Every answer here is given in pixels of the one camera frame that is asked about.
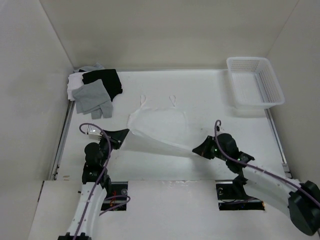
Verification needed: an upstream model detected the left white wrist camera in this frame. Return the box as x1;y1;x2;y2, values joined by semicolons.
86;125;102;141

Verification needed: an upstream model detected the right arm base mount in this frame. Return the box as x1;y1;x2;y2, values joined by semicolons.
215;176;265;211

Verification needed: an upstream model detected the folded grey tank top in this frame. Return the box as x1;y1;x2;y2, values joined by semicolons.
71;79;113;120

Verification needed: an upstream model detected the white tank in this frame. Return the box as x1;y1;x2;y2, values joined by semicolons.
67;72;85;101
127;95;194;154

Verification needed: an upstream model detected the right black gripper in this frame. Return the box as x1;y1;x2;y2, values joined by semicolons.
191;135;229;161

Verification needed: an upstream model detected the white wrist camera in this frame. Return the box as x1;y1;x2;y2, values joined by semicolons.
86;125;102;141
216;125;225;132

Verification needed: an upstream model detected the folded white tank top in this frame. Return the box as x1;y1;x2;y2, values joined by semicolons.
67;72;85;101

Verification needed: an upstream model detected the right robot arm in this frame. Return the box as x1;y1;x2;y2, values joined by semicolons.
192;133;320;236

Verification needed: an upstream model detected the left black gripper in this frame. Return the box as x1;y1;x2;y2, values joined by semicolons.
98;129;129;165

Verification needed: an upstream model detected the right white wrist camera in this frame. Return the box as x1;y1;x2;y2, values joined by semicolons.
216;125;225;132

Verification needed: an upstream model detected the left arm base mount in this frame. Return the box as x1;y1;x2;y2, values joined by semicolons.
101;181;128;211

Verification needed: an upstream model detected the white plastic basket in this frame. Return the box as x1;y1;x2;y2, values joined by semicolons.
226;56;285;110

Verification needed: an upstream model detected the folded black tank top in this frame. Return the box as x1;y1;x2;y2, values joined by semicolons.
82;69;123;101

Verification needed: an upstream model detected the light grey folded top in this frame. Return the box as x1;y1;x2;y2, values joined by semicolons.
73;62;105;73

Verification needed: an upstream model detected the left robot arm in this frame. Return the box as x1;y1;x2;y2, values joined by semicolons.
58;128;131;240

